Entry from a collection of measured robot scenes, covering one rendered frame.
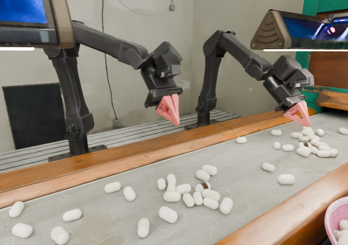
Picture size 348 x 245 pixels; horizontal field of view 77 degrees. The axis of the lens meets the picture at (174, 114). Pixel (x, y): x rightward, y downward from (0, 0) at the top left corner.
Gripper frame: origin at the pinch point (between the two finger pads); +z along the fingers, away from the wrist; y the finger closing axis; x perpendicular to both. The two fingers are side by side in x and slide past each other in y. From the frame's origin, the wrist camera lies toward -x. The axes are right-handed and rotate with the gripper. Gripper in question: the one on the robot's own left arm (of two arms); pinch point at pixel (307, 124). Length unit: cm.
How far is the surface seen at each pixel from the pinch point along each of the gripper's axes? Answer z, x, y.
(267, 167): 6.6, 2.4, -24.6
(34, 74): -160, 130, -68
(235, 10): -149, 41, 117
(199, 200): 7.1, 1.9, -47.8
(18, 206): -6, 12, -77
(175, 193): 4, 4, -51
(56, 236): 3, 5, -72
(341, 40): -9.3, -24.5, -9.4
